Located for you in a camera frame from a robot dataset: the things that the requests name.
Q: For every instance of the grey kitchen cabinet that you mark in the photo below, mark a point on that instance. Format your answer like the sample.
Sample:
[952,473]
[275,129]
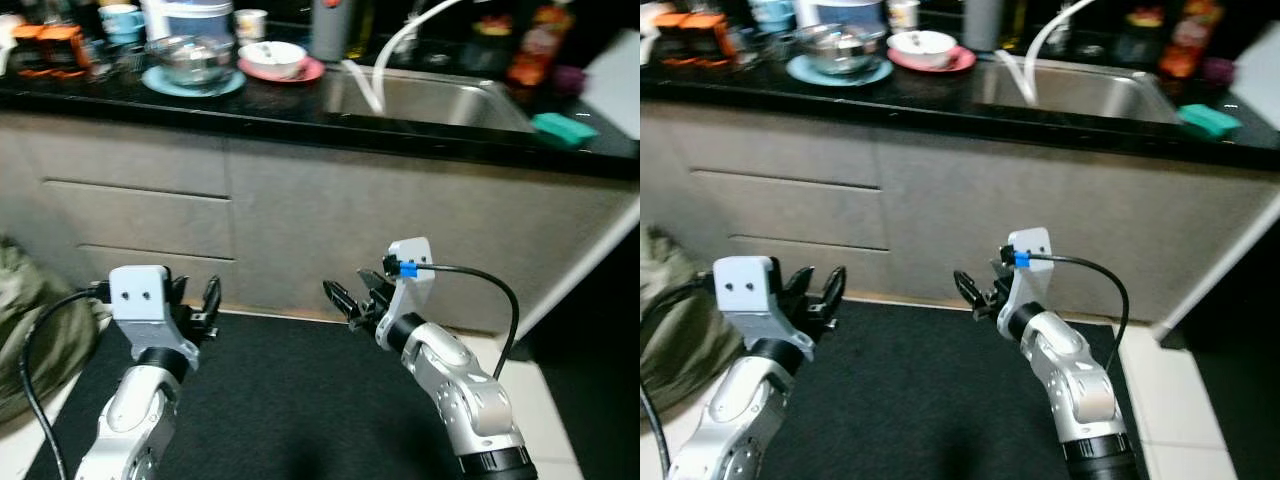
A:
[950,220]
[350,230]

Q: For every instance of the steel mixing bowl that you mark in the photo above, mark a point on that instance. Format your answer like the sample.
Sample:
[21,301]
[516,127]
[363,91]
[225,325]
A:
[190,62]
[840,52]

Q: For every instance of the stainless steel sink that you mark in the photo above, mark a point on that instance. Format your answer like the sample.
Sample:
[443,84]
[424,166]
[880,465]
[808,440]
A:
[440,100]
[1090,95]

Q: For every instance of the grey thermos flask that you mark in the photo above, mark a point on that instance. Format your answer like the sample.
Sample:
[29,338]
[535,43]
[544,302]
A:
[982,28]
[330,35]

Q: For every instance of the purple cup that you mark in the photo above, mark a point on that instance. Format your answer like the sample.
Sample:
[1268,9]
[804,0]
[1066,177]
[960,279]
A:
[1218,70]
[568,80]

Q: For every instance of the orange sauce bottle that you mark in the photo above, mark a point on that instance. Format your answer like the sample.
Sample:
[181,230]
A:
[1190,35]
[540,45]

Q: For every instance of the olive green bag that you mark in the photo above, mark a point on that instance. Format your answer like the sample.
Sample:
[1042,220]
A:
[40,320]
[675,340]

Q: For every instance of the translucent white stacked container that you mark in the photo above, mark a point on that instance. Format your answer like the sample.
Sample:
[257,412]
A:
[840,10]
[195,15]

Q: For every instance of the black floor mat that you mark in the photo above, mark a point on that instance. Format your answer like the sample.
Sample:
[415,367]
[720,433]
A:
[900,400]
[300,400]

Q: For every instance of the light blue plate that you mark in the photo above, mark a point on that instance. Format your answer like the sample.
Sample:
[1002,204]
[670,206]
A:
[225,85]
[800,72]

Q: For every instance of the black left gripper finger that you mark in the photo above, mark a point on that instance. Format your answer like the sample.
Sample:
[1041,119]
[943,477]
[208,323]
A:
[179,290]
[802,284]
[211,297]
[834,286]

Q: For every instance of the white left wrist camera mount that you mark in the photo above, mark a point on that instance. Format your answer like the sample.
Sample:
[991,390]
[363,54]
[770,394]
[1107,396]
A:
[140,295]
[745,285]

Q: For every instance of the orange and black object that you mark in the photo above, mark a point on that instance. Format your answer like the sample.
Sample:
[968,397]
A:
[55,45]
[700,30]

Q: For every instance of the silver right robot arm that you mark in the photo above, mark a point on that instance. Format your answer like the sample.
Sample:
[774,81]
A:
[1075,370]
[460,380]

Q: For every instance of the white bowl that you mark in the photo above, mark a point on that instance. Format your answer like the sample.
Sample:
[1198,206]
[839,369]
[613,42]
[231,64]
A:
[925,50]
[275,62]

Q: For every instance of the dark box with fruit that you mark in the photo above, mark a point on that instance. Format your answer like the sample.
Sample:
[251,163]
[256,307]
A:
[492,30]
[1143,20]

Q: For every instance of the blue cup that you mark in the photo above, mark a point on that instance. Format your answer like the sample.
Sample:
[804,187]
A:
[770,12]
[122,20]

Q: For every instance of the green sponge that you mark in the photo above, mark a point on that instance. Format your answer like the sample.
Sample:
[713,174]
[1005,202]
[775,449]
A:
[562,128]
[1208,120]

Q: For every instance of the pink plate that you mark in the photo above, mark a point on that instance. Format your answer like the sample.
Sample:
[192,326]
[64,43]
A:
[962,60]
[310,70]

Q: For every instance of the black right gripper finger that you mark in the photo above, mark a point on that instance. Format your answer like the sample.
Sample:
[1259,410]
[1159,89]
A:
[970,291]
[342,301]
[379,285]
[998,276]

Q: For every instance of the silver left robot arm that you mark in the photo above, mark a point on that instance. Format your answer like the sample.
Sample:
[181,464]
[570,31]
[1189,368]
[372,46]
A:
[730,420]
[130,410]

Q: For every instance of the white printed mug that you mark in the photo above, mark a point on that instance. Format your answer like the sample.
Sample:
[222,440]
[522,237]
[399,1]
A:
[250,24]
[903,14]

